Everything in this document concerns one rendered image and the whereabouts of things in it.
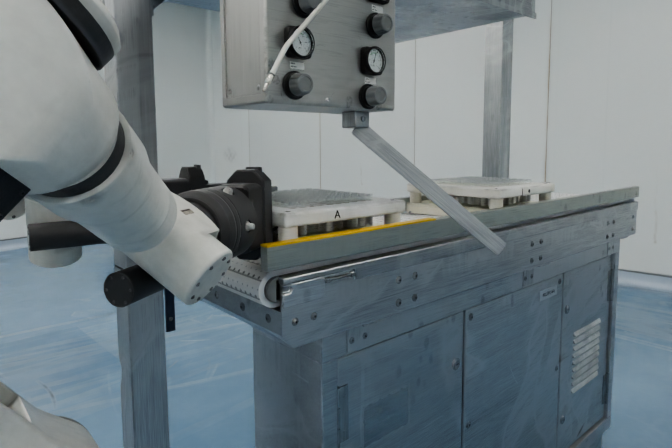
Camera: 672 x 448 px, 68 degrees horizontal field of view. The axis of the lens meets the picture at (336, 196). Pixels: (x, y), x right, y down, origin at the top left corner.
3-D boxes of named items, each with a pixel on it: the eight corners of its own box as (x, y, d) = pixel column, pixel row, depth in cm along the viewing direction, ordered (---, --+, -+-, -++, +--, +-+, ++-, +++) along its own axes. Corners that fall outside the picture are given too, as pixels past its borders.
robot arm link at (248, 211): (222, 166, 69) (169, 171, 57) (287, 166, 66) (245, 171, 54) (225, 256, 70) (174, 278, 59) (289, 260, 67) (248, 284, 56)
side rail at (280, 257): (267, 272, 62) (267, 247, 62) (260, 270, 64) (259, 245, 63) (638, 197, 149) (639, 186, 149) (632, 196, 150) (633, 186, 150)
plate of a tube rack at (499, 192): (499, 199, 101) (499, 189, 101) (406, 191, 119) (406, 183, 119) (555, 191, 117) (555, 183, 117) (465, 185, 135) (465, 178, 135)
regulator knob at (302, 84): (294, 97, 57) (293, 57, 56) (282, 98, 58) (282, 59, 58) (317, 99, 59) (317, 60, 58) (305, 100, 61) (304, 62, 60)
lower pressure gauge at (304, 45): (290, 56, 57) (289, 22, 57) (283, 57, 58) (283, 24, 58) (315, 59, 59) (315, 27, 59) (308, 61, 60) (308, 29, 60)
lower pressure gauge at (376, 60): (366, 73, 65) (366, 44, 65) (359, 74, 66) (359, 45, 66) (386, 75, 68) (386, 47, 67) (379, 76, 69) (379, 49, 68)
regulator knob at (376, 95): (372, 107, 65) (372, 73, 64) (358, 108, 66) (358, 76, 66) (389, 108, 67) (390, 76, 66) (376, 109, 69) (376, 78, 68)
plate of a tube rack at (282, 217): (312, 200, 101) (312, 190, 101) (406, 212, 82) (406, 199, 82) (200, 211, 85) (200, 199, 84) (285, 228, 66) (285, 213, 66)
